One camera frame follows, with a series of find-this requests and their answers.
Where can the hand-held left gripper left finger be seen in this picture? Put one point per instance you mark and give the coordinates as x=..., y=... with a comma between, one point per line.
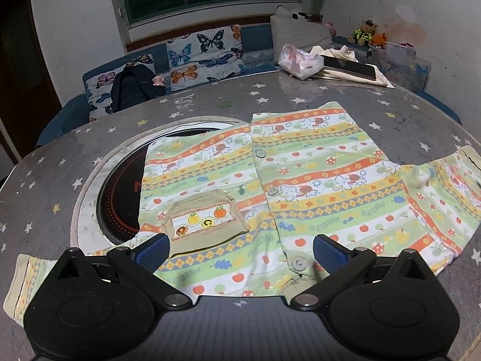
x=152, y=254

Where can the white pillow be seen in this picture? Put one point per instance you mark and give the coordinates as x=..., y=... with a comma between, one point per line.
x=297, y=32

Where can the pink plush toy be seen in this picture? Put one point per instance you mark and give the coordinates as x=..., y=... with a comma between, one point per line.
x=331, y=28

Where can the butterfly-print cushion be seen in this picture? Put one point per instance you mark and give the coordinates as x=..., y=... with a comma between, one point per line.
x=98, y=82

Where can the teddy bear in yellow vest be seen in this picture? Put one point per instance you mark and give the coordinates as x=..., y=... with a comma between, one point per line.
x=363, y=32

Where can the large butterfly-print pillow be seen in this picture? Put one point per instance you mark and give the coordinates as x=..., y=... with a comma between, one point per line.
x=203, y=56

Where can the blue sofa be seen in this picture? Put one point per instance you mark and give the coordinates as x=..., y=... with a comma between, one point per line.
x=256, y=41

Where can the clear plastic storage box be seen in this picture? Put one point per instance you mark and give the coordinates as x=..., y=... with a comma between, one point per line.
x=404, y=66

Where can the dark tablet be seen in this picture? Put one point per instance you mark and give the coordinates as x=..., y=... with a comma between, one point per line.
x=349, y=68

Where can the dark wooden door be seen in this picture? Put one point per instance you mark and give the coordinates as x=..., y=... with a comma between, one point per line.
x=22, y=75

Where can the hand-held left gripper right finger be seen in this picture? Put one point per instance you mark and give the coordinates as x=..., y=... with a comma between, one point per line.
x=331, y=252

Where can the orange plush toy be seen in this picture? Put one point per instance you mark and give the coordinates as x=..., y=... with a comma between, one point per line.
x=379, y=40

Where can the black and white plush toy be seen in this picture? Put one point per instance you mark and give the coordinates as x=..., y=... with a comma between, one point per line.
x=300, y=15

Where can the black round induction cooktop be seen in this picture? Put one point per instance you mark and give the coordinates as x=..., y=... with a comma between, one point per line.
x=120, y=195

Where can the striped fruit-print child's shirt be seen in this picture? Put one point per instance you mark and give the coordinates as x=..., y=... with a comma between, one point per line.
x=319, y=180

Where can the pink and white plastic bag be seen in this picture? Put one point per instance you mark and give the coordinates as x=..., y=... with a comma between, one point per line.
x=300, y=62

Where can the small pink object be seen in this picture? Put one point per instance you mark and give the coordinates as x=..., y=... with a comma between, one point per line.
x=159, y=81

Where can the black bag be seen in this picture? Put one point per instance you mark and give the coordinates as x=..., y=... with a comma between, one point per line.
x=131, y=86

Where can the cream cloth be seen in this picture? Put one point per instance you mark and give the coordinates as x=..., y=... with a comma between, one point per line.
x=381, y=81

